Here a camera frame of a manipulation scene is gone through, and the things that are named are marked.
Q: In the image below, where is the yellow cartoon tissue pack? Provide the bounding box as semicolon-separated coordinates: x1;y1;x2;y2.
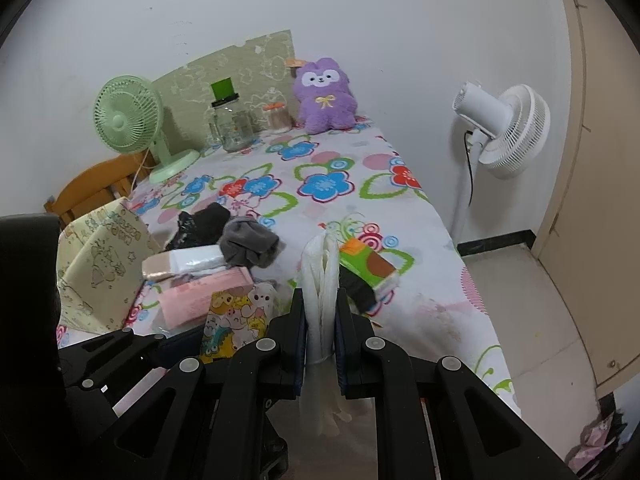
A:
198;282;277;363

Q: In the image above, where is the white tissue pack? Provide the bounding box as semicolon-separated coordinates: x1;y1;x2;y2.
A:
298;232;352;437

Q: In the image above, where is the orange green tissue pack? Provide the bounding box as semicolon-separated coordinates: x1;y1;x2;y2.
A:
340;238;399;315

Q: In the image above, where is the grey sock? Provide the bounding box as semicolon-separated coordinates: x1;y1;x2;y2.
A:
218;217;280;269

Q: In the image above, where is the pink paper packet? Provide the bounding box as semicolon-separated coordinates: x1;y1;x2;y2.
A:
160;266;253;330

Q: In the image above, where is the black sock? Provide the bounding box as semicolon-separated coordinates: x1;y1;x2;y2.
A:
165;203;231;252

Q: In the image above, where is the beige white socks pack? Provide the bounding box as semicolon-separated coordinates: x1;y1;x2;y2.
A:
142;245;226;281

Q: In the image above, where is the floral tablecloth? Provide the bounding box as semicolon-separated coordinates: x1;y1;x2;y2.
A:
58;118;516;405

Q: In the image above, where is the yellow cartoon fabric storage box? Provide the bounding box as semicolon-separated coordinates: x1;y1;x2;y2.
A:
56;198;160;334

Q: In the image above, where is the glass jar with green lid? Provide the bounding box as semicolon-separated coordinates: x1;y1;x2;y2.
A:
208;78;255;153

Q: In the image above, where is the small toothpick jar orange lid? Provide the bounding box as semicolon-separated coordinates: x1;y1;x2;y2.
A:
262;102;293;133

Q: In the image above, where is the purple bunny plush toy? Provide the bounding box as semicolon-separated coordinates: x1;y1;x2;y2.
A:
293;58;358;134

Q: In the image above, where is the beige door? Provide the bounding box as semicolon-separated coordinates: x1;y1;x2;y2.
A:
533;0;639;396

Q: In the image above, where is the white standing fan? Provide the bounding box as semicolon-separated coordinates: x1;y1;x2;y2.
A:
451;81;551;243

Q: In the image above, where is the green patterned board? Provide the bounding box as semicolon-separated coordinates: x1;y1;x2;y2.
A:
153;29;299;153

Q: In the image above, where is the green desk fan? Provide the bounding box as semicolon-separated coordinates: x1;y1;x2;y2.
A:
92;75;200;184

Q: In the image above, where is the fan power cable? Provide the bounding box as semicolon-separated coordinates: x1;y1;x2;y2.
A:
463;129;476;206

